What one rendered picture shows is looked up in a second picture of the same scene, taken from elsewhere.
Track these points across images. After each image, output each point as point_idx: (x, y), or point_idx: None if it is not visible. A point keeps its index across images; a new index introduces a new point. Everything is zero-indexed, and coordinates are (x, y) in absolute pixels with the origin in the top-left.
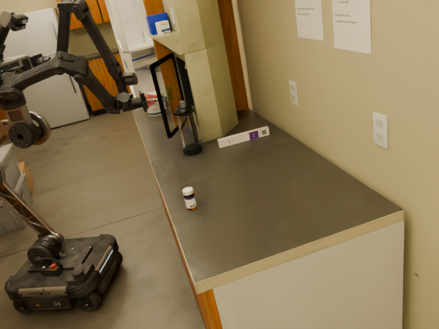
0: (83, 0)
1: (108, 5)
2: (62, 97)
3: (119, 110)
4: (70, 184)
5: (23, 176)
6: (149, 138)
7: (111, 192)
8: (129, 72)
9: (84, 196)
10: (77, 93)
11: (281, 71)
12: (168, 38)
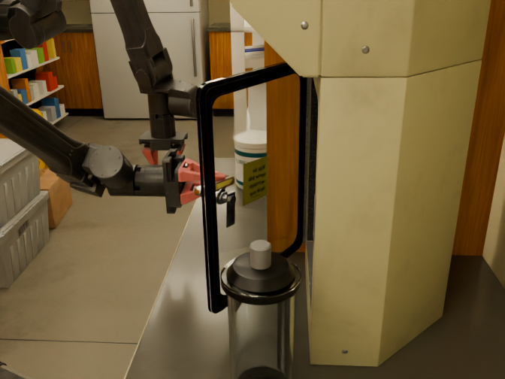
0: None
1: None
2: (174, 77)
3: (103, 188)
4: (117, 226)
5: (40, 197)
6: (190, 262)
7: (166, 269)
8: (186, 83)
9: (123, 259)
10: (197, 77)
11: None
12: (276, 7)
